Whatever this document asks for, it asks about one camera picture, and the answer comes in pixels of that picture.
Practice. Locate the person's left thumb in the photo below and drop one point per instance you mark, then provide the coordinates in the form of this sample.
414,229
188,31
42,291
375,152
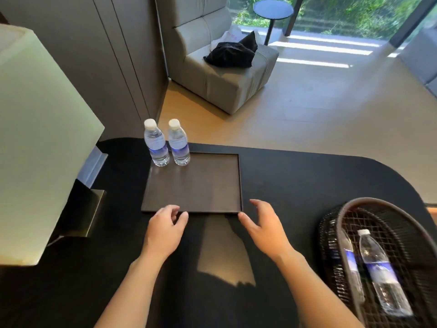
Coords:
181,222

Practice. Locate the grey wardrobe cabinet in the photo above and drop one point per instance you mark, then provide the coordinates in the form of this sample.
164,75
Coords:
85,47

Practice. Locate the black cloth bag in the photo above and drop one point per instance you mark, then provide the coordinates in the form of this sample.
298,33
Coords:
230,54

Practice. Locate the person's right hand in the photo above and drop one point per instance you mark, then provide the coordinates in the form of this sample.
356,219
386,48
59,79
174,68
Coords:
269,233

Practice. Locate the white cushion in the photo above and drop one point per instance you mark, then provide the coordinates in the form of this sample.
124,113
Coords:
235,34

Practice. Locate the clear plastic water bottle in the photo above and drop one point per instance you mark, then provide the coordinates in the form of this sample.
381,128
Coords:
156,144
351,266
179,143
384,274

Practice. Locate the person's left hand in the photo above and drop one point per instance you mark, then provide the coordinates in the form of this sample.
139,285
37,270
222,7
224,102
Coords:
160,235

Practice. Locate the person's left forearm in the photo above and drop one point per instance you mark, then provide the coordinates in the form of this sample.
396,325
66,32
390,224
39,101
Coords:
131,293

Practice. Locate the round dark side table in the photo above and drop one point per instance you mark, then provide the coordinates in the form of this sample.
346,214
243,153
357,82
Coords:
273,9

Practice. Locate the grey upholstered armchair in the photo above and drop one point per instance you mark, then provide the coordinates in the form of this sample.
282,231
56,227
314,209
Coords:
222,85

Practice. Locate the white shade table lamp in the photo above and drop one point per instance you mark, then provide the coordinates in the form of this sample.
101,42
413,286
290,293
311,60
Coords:
41,140

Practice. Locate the grey sofa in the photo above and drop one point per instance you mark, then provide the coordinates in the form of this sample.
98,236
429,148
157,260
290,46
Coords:
421,58

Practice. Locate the dark brown rectangular tray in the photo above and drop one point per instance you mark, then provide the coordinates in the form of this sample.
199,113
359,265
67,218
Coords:
196,182

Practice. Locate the person's right thumb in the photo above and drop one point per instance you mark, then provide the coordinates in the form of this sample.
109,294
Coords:
246,222

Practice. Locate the person's right forearm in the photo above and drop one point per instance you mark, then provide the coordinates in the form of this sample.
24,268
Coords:
314,293

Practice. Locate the dark window frame post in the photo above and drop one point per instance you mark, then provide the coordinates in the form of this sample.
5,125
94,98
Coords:
293,15
409,22

